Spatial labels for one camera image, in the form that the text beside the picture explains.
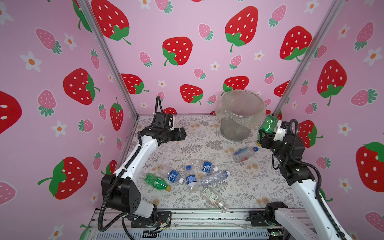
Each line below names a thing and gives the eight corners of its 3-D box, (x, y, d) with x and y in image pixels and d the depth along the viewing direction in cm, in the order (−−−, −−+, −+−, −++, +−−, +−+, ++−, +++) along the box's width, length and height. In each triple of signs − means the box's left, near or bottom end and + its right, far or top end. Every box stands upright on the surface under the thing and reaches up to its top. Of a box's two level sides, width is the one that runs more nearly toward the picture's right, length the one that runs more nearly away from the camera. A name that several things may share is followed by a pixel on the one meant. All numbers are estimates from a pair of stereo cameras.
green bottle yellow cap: (145, 182, 88) (142, 179, 84) (150, 175, 91) (147, 171, 87) (168, 194, 84) (166, 191, 79) (172, 186, 87) (171, 183, 82)
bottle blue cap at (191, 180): (188, 194, 84) (187, 190, 80) (185, 168, 94) (184, 164, 89) (198, 192, 85) (199, 188, 80) (194, 167, 95) (194, 163, 90)
